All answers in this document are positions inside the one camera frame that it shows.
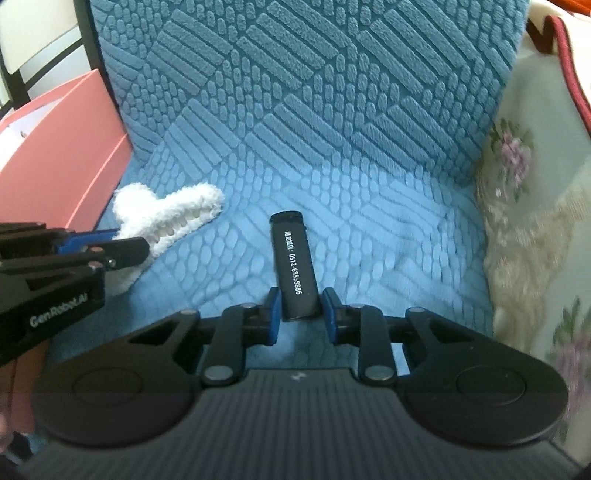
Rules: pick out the floral bed sheet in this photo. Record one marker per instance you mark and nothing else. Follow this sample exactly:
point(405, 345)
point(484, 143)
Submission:
point(531, 230)

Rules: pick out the cream folding chair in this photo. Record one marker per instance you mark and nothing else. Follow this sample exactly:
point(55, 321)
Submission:
point(41, 32)

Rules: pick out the pink cardboard box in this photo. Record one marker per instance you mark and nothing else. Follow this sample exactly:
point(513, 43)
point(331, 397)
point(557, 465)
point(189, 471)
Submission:
point(92, 152)

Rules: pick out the blue textured chair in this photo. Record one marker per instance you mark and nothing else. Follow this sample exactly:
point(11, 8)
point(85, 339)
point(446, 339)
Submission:
point(323, 138)

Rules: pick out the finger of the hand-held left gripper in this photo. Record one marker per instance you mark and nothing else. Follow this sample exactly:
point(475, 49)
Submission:
point(122, 251)
point(87, 240)

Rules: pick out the black lighter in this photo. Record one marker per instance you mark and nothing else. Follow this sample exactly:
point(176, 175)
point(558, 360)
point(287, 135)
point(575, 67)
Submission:
point(293, 263)

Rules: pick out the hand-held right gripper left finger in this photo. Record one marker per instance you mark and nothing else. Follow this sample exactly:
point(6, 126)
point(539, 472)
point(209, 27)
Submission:
point(273, 318)

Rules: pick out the red white black blanket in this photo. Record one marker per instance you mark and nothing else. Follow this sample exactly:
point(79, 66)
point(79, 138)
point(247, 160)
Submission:
point(571, 69)

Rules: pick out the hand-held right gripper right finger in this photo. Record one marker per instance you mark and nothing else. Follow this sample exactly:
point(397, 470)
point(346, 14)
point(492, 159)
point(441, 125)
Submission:
point(330, 318)

